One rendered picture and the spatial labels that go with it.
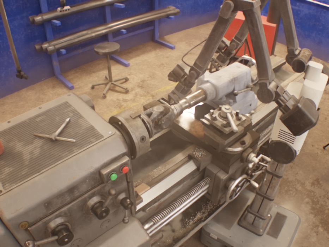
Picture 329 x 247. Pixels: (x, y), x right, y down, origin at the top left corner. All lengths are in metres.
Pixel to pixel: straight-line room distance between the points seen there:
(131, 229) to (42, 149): 0.60
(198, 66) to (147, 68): 3.17
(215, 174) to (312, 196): 1.41
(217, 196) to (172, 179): 0.36
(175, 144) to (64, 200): 1.07
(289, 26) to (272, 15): 2.90
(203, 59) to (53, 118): 0.71
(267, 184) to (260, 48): 0.94
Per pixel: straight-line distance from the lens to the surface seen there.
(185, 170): 1.63
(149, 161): 1.83
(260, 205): 1.95
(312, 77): 1.36
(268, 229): 2.19
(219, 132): 1.51
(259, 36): 1.13
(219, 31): 1.19
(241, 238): 2.10
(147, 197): 1.52
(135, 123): 1.38
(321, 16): 5.58
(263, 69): 1.16
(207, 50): 1.25
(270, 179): 1.76
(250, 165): 1.67
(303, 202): 2.79
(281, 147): 1.51
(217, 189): 1.77
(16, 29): 4.19
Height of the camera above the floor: 2.06
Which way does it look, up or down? 39 degrees down
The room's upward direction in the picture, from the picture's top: straight up
